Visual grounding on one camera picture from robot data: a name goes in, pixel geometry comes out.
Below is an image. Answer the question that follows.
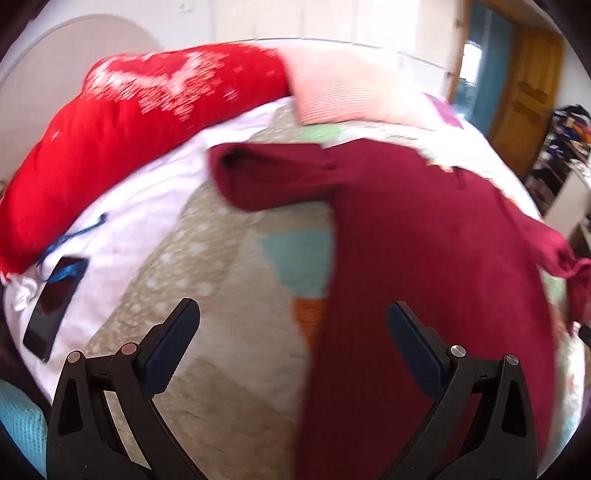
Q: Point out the black smartphone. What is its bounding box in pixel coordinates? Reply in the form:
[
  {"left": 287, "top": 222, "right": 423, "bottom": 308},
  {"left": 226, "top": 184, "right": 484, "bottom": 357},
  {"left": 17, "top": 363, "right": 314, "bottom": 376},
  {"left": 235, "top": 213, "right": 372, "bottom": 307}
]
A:
[{"left": 23, "top": 256, "right": 89, "bottom": 363}]

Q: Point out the wooden door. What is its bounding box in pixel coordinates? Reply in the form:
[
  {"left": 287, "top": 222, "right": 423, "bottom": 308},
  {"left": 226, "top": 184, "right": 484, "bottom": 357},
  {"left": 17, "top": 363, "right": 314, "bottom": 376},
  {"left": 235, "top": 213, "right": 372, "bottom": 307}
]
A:
[{"left": 487, "top": 25, "right": 564, "bottom": 178}]

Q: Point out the cluttered white shelf unit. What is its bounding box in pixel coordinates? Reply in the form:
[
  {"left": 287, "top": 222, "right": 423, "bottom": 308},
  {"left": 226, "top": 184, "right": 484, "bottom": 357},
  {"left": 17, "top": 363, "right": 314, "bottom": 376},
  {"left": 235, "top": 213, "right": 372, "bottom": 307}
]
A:
[{"left": 525, "top": 105, "right": 590, "bottom": 257}]

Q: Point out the red patterned duvet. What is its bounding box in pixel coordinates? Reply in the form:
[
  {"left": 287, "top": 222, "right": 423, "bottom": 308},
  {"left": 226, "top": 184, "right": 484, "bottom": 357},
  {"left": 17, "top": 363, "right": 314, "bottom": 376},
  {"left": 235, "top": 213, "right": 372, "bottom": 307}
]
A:
[{"left": 1, "top": 43, "right": 288, "bottom": 275}]

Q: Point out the white bed sheet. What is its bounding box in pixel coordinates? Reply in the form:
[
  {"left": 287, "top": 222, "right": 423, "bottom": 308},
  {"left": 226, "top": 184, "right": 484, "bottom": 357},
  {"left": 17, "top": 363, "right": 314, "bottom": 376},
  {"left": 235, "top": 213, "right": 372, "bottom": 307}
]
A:
[{"left": 4, "top": 97, "right": 291, "bottom": 400}]

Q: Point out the beige patchwork quilt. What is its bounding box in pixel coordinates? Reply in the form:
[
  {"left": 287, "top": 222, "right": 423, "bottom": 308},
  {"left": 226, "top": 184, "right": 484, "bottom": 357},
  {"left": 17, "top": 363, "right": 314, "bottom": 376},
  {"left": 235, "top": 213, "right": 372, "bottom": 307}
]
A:
[{"left": 87, "top": 98, "right": 585, "bottom": 479}]

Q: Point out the dark red knit garment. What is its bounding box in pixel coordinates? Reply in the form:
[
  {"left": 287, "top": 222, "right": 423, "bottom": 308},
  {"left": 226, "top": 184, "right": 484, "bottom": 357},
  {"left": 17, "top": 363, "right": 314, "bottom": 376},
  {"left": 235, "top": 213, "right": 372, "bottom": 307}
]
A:
[{"left": 209, "top": 139, "right": 590, "bottom": 479}]

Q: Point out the round beige headboard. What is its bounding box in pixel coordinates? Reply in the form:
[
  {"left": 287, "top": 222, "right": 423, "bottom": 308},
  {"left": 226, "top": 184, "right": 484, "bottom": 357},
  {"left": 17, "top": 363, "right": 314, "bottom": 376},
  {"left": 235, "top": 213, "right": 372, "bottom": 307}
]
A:
[{"left": 1, "top": 15, "right": 161, "bottom": 181}]

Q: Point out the pink striped pillow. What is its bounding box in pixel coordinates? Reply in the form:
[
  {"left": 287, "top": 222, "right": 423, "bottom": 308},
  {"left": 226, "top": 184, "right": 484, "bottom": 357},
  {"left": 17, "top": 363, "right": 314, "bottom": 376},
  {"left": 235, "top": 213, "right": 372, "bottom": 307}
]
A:
[{"left": 280, "top": 46, "right": 460, "bottom": 131}]

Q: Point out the light blue knit cloth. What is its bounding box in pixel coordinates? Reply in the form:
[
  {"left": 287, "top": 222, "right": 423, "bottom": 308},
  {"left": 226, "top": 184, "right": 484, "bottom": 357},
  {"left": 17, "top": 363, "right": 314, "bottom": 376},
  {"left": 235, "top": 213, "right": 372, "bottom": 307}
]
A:
[{"left": 1, "top": 380, "right": 48, "bottom": 479}]

